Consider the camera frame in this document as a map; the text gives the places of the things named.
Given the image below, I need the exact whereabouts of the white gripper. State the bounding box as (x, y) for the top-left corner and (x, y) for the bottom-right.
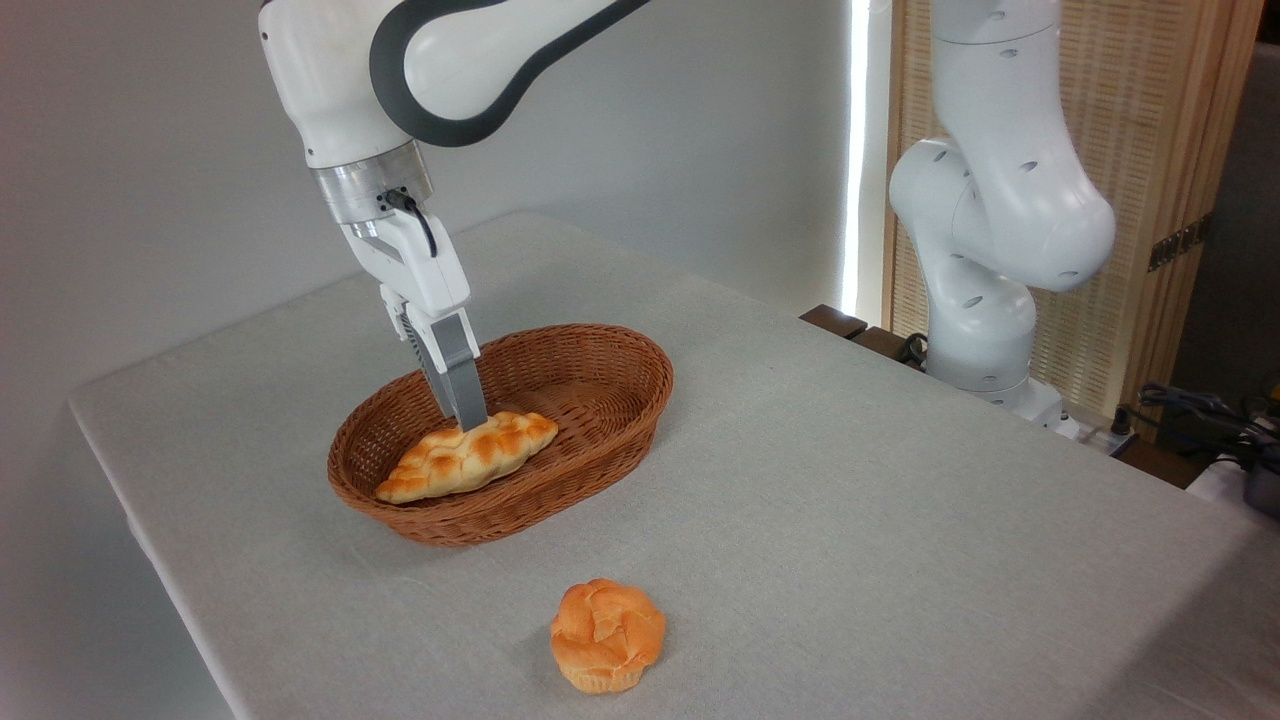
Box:
(340, 205), (490, 432)

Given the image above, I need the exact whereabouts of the long braided bread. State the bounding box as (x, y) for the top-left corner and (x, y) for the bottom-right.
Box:
(375, 410), (560, 506)

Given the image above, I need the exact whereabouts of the brown wicker basket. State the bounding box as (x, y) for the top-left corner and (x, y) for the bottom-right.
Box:
(327, 323), (675, 548)

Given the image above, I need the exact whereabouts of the round bread bun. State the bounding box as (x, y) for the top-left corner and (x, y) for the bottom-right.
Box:
(550, 578), (668, 696)

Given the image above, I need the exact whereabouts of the light grey tablecloth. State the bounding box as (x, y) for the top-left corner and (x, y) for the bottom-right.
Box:
(68, 212), (1280, 720)

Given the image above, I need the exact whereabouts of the black screen hinge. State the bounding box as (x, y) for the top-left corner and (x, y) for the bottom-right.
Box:
(1147, 217), (1212, 274)

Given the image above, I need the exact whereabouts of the wooden bamboo folding screen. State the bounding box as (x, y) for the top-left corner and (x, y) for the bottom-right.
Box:
(884, 0), (1267, 423)

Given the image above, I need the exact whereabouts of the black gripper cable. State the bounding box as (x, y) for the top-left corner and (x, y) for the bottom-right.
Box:
(383, 188), (440, 260)

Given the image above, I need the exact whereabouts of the black cable bundle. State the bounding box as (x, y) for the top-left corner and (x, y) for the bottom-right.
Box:
(1112, 382), (1280, 473)

